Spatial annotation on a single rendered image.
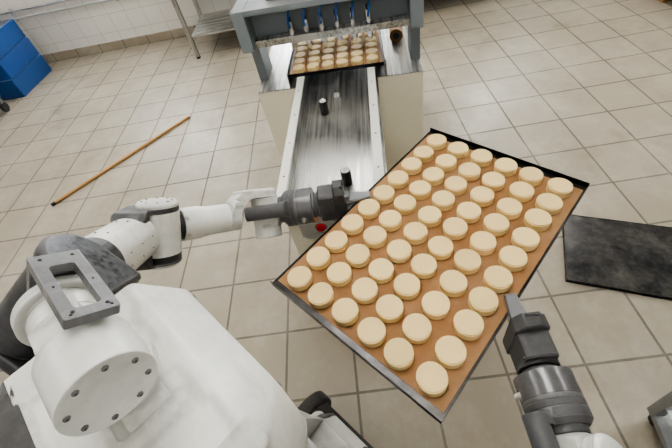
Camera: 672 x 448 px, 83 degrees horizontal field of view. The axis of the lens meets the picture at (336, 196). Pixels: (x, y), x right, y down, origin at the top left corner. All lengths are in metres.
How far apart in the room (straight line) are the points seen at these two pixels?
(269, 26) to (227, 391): 1.50
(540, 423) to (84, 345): 0.56
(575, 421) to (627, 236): 1.69
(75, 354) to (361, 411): 1.48
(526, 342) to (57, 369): 0.60
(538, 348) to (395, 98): 1.28
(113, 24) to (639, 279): 5.36
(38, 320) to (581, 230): 2.15
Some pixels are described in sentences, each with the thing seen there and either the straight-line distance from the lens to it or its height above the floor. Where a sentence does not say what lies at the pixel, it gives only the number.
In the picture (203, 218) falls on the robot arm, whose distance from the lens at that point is 0.86.
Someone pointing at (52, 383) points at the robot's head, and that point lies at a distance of 0.33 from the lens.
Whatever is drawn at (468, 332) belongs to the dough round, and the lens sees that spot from 0.72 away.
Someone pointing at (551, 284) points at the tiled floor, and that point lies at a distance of 2.04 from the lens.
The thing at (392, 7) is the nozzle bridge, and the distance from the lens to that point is 1.67.
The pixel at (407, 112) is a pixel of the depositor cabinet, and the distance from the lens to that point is 1.80.
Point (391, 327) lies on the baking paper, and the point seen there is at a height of 1.00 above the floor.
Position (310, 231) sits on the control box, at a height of 0.74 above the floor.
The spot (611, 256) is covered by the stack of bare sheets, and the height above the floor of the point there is 0.02.
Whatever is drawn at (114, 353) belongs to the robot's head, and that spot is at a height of 1.44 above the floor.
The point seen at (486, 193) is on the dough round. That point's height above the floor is 1.02.
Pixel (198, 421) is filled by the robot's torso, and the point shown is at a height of 1.33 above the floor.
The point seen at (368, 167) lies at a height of 0.84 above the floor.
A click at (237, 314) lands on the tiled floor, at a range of 2.04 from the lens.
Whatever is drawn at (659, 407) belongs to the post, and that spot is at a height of 0.20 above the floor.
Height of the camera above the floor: 1.67
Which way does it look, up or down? 45 degrees down
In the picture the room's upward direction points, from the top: 13 degrees counter-clockwise
